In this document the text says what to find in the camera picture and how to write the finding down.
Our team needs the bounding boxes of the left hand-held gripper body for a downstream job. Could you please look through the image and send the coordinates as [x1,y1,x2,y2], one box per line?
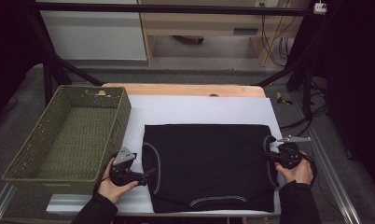
[109,146,149,188]

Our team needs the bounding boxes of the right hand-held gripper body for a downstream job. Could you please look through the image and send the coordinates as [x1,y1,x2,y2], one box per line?
[268,135,312,171]

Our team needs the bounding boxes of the black T-shirt with grey trim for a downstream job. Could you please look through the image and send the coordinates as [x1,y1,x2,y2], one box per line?
[141,123,282,214]

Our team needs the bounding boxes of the green woven basket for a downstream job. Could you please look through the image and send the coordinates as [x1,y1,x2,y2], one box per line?
[2,85,132,195]

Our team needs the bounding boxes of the person's left hand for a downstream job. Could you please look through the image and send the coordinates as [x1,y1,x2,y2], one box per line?
[97,157,139,204]

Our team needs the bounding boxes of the person's right hand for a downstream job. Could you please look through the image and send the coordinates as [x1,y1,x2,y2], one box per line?
[274,151,314,185]

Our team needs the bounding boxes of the yellow and black floor scrap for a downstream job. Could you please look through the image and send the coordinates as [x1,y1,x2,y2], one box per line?
[275,91,294,106]

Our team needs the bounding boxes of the black curtain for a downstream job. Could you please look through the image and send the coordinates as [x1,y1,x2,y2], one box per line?
[0,0,49,125]
[300,0,375,197]

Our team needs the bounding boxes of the dark object under desk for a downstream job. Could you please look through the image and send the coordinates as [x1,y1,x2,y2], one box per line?
[172,35,205,45]

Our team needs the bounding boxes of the white cabinet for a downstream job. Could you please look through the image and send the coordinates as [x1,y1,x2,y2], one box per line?
[35,0,147,62]

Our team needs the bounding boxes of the wooden desk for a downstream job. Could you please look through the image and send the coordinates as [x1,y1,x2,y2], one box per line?
[137,0,311,68]

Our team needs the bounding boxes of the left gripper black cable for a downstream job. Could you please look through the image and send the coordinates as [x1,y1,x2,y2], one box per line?
[93,152,121,195]

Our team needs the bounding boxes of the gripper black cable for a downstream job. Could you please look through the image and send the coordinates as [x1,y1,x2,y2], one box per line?
[93,152,121,195]
[300,153,319,188]

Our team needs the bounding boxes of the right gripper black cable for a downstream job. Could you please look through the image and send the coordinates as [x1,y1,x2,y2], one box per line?
[300,153,319,188]

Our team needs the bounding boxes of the black floor cables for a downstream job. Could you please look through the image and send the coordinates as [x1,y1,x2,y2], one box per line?
[280,80,329,186]

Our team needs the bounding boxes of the aluminium floor rail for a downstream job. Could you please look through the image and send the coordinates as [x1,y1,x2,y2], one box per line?
[0,183,17,224]
[306,127,362,224]

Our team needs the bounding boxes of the hanging cables by desk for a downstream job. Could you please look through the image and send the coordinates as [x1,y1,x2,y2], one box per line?
[260,13,291,68]

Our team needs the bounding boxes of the small white device on frame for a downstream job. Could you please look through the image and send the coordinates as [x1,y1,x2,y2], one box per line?
[312,2,328,15]

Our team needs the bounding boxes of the black metal frame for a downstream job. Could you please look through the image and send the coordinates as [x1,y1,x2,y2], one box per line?
[23,0,345,120]

